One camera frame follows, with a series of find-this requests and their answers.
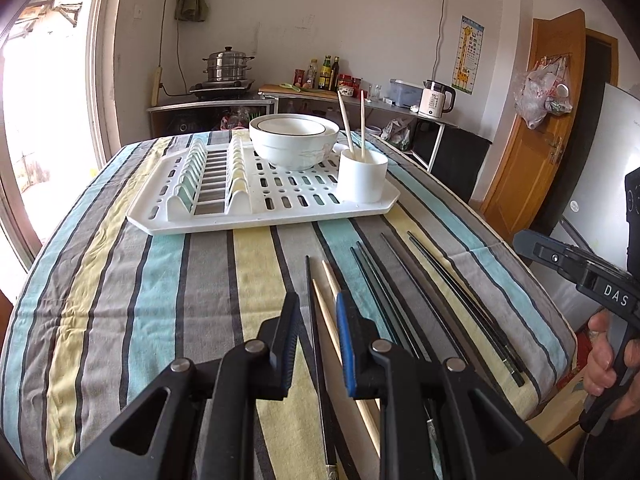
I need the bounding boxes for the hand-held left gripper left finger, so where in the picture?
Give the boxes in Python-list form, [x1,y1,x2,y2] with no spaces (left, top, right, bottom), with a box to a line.
[57,291,301,480]

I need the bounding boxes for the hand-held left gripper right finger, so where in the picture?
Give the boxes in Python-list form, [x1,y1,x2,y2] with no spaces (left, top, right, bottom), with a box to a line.
[336,291,576,480]

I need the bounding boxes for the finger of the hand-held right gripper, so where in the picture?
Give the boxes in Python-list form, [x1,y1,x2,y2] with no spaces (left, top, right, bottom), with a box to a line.
[532,244,628,286]
[514,230,586,261]

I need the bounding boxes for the black chopstick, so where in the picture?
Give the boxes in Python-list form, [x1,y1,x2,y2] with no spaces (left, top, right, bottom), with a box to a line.
[407,231,521,376]
[381,231,471,363]
[411,237,526,387]
[349,246,401,346]
[356,241,421,358]

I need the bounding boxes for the white utensil cup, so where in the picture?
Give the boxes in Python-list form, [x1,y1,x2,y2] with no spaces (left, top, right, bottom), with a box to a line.
[338,149,389,204]

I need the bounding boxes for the person's right hand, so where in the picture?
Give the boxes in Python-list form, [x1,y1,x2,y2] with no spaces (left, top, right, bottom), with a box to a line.
[585,308,640,419]

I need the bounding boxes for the wooden door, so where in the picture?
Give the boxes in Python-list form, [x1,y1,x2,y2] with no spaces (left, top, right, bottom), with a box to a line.
[482,9,586,231]

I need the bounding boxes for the silver refrigerator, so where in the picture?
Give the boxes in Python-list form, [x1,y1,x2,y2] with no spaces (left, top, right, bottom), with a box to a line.
[550,82,640,331]

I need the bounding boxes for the black panel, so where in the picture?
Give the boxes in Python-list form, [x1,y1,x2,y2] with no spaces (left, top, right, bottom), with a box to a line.
[412,125,491,203]

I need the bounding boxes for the white plastic dish rack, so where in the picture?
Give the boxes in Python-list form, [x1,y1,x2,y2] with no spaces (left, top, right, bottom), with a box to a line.
[125,130,402,236]

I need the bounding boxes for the striped tablecloth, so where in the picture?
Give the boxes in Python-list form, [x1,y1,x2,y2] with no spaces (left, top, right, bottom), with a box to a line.
[0,130,578,480]

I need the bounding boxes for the hanging plastic bags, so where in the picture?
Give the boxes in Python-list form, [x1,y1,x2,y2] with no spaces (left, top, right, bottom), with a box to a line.
[514,55,575,128]

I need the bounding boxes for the plastic bag under counter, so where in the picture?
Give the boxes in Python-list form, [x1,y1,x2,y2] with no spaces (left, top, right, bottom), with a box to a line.
[382,119,413,151]

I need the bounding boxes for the white electric kettle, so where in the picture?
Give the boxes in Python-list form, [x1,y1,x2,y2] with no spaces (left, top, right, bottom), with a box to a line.
[419,80,457,120]

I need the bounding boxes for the steel kitchen counter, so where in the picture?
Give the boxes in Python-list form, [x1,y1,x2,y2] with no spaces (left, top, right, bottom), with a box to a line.
[257,91,458,171]

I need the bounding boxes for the white bowl with dark rim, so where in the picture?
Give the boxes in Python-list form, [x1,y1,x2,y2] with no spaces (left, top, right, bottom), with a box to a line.
[320,119,342,158]
[249,114,333,171]

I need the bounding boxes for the clear plastic storage container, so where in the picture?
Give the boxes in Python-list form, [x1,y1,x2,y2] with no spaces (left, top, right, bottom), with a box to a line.
[389,79,426,109]

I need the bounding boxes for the metal stove cabinet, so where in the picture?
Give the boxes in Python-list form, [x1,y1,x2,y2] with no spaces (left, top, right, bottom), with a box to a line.
[146,97,278,138]

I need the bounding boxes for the wooden cutting board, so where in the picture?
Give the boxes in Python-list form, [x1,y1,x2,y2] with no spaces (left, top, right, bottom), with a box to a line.
[257,84,341,100]

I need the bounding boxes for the black gas stove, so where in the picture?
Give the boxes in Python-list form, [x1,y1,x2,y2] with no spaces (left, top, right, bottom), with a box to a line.
[189,80,257,101]

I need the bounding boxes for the stainless steel steamer pot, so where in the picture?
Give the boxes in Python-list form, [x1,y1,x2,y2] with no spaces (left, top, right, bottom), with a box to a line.
[202,46,256,83]

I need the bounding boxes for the giraffe wall poster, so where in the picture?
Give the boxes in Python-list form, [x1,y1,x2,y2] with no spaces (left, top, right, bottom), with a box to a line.
[451,15,485,95]

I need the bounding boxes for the thin wall cable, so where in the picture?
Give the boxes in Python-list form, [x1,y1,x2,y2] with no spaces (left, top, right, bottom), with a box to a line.
[432,0,448,83]

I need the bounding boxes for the metal window frame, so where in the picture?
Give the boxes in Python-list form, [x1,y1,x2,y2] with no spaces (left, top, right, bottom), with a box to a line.
[85,0,126,161]

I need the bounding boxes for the black power cable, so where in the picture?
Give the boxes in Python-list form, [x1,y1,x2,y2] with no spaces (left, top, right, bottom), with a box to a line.
[158,0,182,68]

